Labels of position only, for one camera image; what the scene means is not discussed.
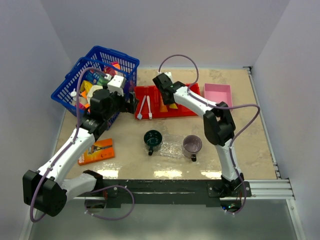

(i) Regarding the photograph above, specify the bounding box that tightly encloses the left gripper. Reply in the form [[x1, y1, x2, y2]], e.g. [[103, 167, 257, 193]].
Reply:
[[103, 84, 139, 121]]

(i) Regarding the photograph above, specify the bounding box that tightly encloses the yellow toothpaste tube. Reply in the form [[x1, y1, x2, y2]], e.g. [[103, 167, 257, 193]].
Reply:
[[169, 103, 178, 110]]

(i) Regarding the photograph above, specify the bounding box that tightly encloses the orange toothpaste tube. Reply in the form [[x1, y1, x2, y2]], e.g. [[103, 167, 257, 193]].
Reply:
[[159, 101, 168, 113]]

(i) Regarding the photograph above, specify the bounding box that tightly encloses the dark green mug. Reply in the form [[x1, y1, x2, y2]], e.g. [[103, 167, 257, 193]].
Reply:
[[143, 129, 163, 156]]

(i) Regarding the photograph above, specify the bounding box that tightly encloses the clear textured acrylic holder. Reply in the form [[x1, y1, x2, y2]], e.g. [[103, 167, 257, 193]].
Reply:
[[158, 134, 184, 159]]

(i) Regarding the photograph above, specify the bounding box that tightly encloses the grey-purple mug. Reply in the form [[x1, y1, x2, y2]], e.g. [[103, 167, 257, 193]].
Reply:
[[182, 135, 203, 162]]

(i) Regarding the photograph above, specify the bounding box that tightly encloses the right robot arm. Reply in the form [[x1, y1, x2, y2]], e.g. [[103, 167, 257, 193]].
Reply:
[[152, 71, 247, 198]]

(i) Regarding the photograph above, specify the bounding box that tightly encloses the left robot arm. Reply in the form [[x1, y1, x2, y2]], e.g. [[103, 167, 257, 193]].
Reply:
[[22, 89, 138, 217]]

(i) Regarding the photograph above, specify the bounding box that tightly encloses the white toothbrush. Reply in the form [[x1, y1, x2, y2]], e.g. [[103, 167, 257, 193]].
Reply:
[[146, 95, 153, 120]]

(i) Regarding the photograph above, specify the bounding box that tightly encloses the clear textured oval tray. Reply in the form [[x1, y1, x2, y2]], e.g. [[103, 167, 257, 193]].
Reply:
[[143, 130, 203, 162]]

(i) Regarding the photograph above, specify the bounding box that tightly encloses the red left bin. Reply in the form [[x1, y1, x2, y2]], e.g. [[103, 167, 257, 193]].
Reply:
[[134, 85, 156, 120]]

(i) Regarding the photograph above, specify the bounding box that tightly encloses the red bin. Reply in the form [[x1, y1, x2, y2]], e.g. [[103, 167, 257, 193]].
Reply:
[[152, 86, 179, 118], [134, 85, 156, 120], [174, 83, 203, 116]]

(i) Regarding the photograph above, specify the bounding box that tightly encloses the red middle bin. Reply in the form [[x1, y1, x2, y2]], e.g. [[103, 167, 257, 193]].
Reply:
[[152, 86, 179, 118]]

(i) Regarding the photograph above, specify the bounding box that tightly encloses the red right bin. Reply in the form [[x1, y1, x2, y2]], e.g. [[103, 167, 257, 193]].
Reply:
[[174, 83, 203, 116]]

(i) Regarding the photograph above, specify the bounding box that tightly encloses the blue plastic basket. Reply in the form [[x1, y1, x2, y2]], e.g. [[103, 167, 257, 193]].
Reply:
[[51, 45, 140, 116]]

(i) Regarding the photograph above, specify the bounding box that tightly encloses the white crumpled pouch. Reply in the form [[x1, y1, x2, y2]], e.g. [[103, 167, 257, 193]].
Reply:
[[86, 85, 103, 103]]

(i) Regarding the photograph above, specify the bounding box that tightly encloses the pink drawer box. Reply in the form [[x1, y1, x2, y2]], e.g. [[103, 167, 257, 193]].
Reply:
[[203, 83, 233, 107]]

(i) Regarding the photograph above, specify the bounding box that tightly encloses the orange razor package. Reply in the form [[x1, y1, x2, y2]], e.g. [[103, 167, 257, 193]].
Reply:
[[77, 138, 115, 166]]

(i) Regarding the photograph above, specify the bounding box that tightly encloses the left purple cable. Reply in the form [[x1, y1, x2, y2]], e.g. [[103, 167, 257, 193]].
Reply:
[[29, 67, 111, 223]]

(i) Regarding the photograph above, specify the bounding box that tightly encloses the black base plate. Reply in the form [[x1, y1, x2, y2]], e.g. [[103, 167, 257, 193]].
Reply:
[[82, 179, 252, 208]]

